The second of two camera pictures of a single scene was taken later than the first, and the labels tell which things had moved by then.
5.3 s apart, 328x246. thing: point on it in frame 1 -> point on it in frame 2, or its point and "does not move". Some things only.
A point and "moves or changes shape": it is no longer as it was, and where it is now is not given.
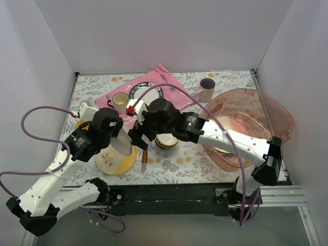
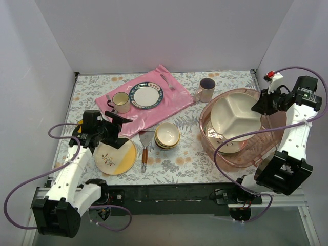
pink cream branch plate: (232, 123) moves or changes shape
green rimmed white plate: (138, 91) does not move
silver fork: (170, 87) does not move
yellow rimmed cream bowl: (166, 139) does not move
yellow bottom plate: (110, 162) does not move
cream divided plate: (122, 143) -> (231, 115)
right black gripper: (138, 136) -> (264, 103)
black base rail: (169, 199) does not move
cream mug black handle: (119, 101) does not move
